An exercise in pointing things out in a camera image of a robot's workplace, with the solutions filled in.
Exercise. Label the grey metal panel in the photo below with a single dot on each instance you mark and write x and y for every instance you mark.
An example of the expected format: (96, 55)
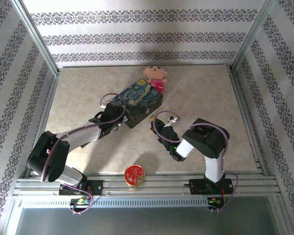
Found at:
(149, 222)

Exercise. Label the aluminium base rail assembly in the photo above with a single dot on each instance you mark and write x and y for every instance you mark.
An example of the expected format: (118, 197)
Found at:
(161, 183)

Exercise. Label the aluminium frame post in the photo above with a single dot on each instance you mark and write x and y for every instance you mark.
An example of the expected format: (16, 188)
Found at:
(37, 39)
(252, 36)

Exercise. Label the round red gold tin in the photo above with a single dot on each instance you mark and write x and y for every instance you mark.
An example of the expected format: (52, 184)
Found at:
(134, 175)

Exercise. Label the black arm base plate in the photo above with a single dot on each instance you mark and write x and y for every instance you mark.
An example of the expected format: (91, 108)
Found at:
(98, 187)
(196, 187)

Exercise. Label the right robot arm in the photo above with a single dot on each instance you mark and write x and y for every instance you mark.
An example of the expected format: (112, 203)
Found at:
(205, 138)

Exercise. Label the starry night print box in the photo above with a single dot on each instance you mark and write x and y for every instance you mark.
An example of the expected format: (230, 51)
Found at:
(139, 98)

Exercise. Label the pink plush doll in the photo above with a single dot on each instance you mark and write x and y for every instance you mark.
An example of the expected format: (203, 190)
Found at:
(155, 77)

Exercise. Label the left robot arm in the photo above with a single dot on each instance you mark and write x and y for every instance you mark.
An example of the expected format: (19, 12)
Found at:
(49, 156)

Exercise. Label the aluminium side rail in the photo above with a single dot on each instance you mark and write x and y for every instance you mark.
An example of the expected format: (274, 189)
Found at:
(248, 122)
(43, 122)

